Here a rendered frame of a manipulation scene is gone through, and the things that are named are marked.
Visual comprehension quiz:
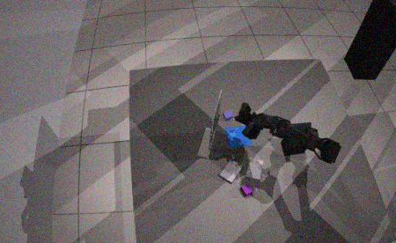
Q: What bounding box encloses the blue square mat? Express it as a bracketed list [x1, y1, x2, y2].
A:
[225, 125, 252, 148]

